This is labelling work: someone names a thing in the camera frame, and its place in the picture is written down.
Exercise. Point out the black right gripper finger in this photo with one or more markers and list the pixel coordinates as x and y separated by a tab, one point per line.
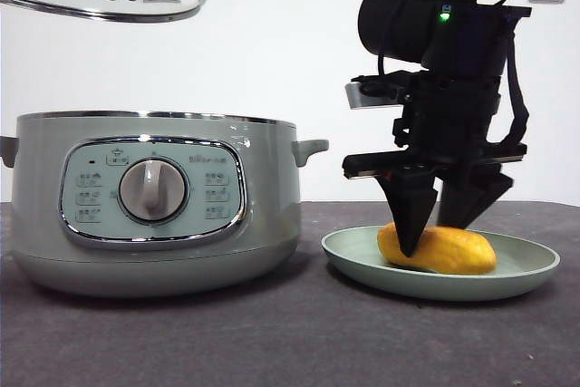
410	210
471	201

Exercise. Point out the yellow corn cob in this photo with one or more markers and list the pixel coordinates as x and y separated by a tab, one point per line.
453	252

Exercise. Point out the pale green round plate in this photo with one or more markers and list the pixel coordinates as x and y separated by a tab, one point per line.
453	288

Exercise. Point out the pale green electric steamer pot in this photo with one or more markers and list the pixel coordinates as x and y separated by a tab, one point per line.
267	187

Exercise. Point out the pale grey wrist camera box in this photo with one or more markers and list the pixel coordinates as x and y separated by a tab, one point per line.
371	96

